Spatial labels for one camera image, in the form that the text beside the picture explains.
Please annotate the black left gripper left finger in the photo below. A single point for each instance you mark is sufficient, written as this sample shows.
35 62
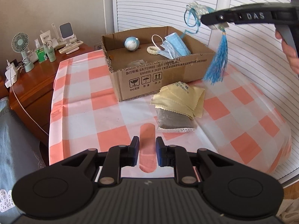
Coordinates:
115 159

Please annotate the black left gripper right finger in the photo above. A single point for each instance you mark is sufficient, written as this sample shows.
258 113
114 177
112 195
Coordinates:
179 159

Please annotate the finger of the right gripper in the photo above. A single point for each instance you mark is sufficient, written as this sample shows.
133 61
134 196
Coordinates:
219 18

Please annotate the blue tasselled sachet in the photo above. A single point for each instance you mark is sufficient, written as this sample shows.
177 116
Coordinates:
217 40

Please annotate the blue face masks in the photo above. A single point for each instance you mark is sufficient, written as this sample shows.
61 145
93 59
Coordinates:
172 46

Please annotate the grey fabric pouch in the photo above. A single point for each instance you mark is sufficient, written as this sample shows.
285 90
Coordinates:
172 122
136 63

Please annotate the person's hand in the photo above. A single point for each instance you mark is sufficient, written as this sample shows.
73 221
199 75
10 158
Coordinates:
290 53

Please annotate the white louvred door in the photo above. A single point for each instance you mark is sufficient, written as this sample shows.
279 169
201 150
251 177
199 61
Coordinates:
243 31

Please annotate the pink checked tablecloth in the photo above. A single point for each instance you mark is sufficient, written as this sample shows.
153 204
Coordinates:
238 121

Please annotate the yellow cleaning cloths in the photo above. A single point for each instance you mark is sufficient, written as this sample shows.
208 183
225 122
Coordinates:
180 98

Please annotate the brown cardboard box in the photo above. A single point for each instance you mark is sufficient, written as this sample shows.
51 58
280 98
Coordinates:
134 82

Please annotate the blue white round toy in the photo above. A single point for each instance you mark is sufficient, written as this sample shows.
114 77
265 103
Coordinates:
132 43

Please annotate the wooden side cabinet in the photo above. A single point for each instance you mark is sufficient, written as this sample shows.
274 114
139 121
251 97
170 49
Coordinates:
31 96

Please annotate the white remote control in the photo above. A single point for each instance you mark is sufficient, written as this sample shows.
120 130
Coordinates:
71 48

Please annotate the green tube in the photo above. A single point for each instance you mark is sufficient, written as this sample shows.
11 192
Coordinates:
51 54

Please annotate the green small box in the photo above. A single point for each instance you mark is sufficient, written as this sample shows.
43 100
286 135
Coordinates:
42 57

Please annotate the white phone stand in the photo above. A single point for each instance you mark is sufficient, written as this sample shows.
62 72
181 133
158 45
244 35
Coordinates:
66 32

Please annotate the mint handheld fan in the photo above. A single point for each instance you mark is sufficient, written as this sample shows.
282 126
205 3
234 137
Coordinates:
20 43

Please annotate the wall power socket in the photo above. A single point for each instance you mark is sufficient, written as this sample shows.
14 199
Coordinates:
97 47

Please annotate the white charger with cable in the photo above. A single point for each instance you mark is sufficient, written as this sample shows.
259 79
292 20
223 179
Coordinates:
11 86

